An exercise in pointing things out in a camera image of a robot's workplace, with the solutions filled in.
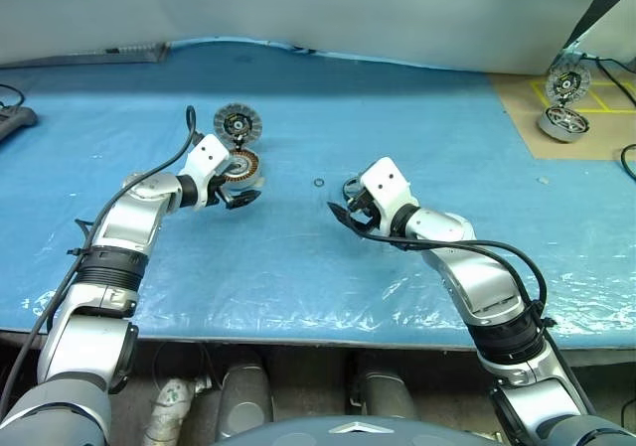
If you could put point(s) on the white wrapped bundle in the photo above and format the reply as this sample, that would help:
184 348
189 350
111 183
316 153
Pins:
169 411

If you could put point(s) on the blue plastic-covered table mat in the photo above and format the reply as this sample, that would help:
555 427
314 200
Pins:
298 267

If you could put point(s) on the grey rounded cylinder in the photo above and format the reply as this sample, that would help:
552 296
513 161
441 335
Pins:
246 396
385 391

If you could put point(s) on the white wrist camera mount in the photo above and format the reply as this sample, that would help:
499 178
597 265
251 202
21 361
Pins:
385 178
208 155

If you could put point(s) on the dark metal frame leg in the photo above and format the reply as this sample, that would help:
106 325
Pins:
591 14

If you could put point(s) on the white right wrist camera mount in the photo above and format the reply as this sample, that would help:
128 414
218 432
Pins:
385 178

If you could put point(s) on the silver motor housing copper windings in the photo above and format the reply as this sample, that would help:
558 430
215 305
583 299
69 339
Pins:
246 165

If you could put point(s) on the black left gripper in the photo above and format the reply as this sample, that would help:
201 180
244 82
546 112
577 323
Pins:
222 196

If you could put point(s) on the gray spoked plastic wheel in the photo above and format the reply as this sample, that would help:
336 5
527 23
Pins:
344 188

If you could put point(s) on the grey power strip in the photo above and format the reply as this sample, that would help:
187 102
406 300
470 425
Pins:
134 52

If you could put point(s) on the grey robot torso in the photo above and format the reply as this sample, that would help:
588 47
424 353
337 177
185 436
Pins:
348 433

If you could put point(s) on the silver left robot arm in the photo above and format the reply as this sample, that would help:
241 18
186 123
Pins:
124 217

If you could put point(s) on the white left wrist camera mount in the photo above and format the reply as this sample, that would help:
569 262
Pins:
208 155

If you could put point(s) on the brown cardboard sheet yellow tape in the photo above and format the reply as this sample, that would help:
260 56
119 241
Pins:
517 108

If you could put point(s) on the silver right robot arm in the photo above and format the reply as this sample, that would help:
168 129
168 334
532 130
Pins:
447 227

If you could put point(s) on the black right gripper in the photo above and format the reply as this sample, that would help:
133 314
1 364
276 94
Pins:
365 212

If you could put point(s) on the black handheld controller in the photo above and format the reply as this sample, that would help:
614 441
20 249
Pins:
15 118

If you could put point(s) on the silver motor housing with rotor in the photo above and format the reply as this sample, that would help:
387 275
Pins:
564 125

